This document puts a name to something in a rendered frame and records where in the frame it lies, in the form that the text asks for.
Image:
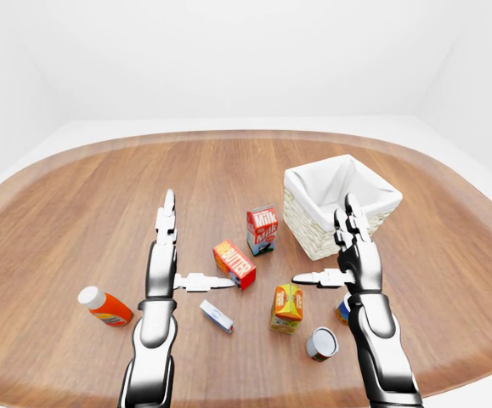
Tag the white woven basket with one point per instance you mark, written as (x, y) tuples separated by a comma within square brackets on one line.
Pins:
[(339, 204)]

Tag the small white and blue box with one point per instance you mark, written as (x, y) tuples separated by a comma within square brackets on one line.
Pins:
[(216, 316)]

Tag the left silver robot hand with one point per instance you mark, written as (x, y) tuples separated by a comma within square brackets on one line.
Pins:
[(161, 263)]

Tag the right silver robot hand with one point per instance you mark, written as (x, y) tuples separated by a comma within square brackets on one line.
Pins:
[(362, 263)]

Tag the red butter box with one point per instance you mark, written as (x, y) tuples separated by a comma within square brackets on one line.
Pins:
[(235, 263)]

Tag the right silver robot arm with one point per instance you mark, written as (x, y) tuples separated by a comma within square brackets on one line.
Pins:
[(381, 353)]

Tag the orange juice carton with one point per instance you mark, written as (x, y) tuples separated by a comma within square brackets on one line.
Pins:
[(287, 308)]

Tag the red and green labelled tin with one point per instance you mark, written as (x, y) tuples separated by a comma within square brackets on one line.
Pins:
[(322, 344)]

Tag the orange bottle with white cap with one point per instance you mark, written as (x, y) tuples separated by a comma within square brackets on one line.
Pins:
[(105, 307)]

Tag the red milk carton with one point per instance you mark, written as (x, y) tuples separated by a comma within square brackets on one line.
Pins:
[(262, 231)]

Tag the blue and orange labelled tin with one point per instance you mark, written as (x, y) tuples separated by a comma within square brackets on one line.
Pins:
[(342, 312)]

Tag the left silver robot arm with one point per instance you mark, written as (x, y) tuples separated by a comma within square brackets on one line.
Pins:
[(150, 353)]

